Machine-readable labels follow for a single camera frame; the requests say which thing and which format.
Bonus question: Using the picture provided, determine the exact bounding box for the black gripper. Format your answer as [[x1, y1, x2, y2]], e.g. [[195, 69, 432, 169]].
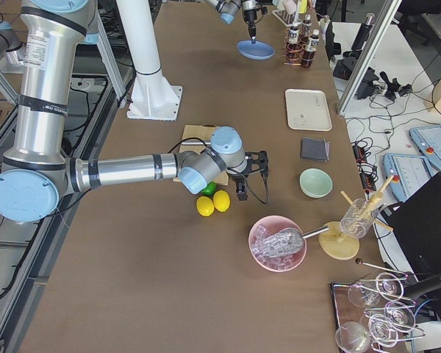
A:
[[243, 5, 268, 44], [230, 173, 248, 201]]

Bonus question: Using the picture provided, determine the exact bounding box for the blue plate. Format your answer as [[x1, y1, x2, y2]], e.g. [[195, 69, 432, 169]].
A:
[[237, 40, 275, 60]]

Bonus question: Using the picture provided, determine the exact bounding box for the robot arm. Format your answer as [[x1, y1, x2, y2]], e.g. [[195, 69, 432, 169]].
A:
[[0, 1, 247, 222], [205, 0, 268, 44]]

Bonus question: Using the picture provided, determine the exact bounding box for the whole yellow lemon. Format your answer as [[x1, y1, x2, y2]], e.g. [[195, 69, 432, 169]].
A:
[[196, 196, 215, 217], [212, 190, 231, 212]]

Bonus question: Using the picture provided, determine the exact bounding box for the green lime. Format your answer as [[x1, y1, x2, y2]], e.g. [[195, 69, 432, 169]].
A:
[[201, 182, 217, 196]]

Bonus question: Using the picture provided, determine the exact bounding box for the pink bowl of ice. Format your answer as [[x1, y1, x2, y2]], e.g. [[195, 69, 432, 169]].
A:
[[248, 215, 307, 272]]

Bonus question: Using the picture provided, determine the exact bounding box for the dark tea bottle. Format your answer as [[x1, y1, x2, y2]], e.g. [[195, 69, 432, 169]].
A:
[[300, 14, 312, 43], [301, 29, 320, 68], [285, 21, 302, 63]]

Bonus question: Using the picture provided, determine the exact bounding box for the white plastic cup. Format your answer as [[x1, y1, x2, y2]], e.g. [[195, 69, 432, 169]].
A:
[[282, 0, 297, 15]]

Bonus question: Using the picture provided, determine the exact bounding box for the yellow green plastic cup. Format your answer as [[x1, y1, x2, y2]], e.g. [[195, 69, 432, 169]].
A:
[[298, 0, 309, 14]]

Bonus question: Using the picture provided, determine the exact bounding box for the steel ice scoop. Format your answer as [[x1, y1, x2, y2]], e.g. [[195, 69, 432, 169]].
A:
[[268, 226, 329, 257]]

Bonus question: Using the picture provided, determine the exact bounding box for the bamboo cutting board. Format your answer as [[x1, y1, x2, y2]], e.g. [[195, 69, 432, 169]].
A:
[[173, 124, 229, 186]]

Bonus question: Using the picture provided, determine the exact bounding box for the mint green bowl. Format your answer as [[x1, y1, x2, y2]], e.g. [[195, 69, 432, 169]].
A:
[[299, 168, 333, 199]]

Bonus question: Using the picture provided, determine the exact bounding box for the steel muddler black tip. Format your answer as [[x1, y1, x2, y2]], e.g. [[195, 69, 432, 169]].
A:
[[182, 138, 211, 145]]

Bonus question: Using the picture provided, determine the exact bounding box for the grey folded cloth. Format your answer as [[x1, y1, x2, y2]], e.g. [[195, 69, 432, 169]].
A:
[[301, 138, 330, 162]]

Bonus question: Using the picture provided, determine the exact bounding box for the cream rabbit tray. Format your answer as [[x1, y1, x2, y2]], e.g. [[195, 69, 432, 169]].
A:
[[285, 89, 332, 132]]

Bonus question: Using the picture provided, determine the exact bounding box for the wooden cup tree stand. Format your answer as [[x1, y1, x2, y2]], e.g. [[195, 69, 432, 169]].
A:
[[318, 175, 398, 260]]

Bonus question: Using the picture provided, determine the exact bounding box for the clear glass cup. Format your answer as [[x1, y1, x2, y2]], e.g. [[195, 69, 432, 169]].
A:
[[340, 199, 379, 239]]

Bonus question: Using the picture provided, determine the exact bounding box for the blue teach pendant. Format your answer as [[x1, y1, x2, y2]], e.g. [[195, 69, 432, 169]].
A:
[[382, 153, 437, 202], [409, 125, 441, 171]]

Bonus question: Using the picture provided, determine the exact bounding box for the wine glass tray rack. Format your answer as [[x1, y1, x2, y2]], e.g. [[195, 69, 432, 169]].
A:
[[331, 258, 426, 352]]

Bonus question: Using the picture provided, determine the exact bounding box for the white wire cup rack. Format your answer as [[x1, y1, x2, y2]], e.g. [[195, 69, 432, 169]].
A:
[[272, 9, 297, 27]]

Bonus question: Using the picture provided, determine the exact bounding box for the copper wire bottle rack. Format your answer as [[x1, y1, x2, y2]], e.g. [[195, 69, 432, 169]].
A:
[[284, 26, 314, 68]]

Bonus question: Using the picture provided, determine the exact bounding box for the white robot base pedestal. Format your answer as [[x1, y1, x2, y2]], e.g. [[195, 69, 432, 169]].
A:
[[117, 0, 182, 121]]

